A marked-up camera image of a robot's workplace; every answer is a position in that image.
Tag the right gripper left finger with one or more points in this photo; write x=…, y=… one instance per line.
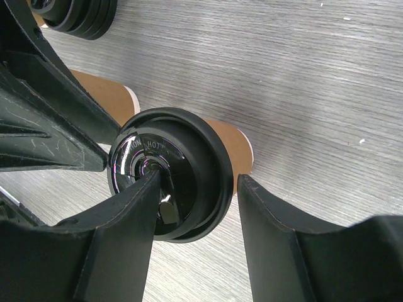
x=101, y=254

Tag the stack of paper cups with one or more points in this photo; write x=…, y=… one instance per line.
x=38, y=5

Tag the black coffee cup lid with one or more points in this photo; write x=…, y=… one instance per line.
x=196, y=174

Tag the brown paper cup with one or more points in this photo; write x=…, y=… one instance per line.
x=238, y=147
x=118, y=100

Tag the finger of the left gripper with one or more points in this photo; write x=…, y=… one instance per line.
x=30, y=57
x=33, y=140

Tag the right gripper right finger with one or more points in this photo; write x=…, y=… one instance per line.
x=294, y=256

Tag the stack of black lids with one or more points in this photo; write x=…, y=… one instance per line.
x=89, y=20

